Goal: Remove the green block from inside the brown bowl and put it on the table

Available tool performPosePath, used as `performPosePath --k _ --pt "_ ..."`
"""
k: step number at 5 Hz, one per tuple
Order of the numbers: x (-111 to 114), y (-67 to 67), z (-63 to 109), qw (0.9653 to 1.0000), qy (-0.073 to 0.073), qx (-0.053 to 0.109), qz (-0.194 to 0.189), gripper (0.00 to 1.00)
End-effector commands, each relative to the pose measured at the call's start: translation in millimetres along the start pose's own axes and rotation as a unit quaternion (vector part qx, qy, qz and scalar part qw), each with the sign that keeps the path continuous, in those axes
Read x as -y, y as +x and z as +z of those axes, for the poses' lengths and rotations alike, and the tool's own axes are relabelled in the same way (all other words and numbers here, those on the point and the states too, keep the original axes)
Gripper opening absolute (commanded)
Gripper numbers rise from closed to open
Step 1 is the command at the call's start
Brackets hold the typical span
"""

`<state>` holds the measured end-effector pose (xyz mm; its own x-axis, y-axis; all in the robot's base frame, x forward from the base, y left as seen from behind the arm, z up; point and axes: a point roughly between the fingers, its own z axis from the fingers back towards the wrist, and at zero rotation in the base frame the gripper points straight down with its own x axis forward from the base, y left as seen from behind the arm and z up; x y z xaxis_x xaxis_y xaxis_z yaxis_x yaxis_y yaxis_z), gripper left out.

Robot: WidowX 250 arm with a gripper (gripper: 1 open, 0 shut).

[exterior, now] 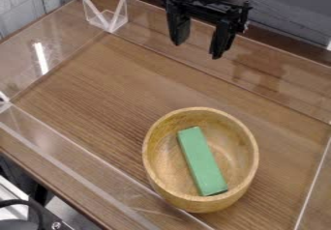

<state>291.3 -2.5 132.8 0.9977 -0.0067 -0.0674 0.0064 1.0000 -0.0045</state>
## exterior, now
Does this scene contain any green rectangular block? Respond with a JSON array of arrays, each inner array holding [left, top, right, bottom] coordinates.
[[176, 127, 227, 196]]

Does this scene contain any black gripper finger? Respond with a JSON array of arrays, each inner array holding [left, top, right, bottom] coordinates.
[[164, 1, 190, 45], [208, 19, 237, 59]]

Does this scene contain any black metal table frame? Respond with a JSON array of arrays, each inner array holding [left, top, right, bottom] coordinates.
[[0, 155, 103, 230]]

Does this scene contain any brown wooden bowl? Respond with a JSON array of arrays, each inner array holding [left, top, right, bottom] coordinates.
[[141, 107, 259, 214]]

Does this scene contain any black cable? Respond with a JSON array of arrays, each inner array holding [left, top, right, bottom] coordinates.
[[0, 198, 46, 230]]

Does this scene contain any clear acrylic corner bracket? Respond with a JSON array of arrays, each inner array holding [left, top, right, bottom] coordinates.
[[81, 0, 128, 34]]

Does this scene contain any clear acrylic tray wall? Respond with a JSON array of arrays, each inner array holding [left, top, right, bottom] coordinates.
[[0, 96, 212, 230]]

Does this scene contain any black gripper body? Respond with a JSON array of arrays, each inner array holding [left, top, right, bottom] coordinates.
[[164, 0, 251, 32]]

